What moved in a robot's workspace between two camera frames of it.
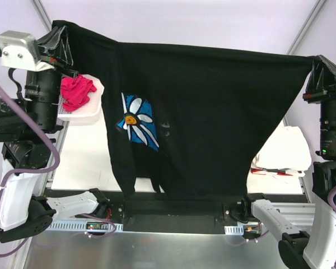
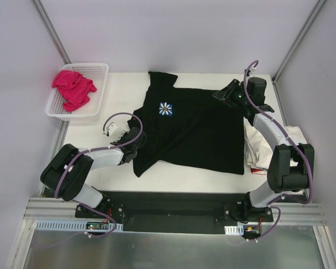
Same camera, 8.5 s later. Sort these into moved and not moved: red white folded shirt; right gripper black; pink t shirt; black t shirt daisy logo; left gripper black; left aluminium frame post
Moved: black t shirt daisy logo; right gripper black; left gripper black
Not moved: pink t shirt; red white folded shirt; left aluminium frame post
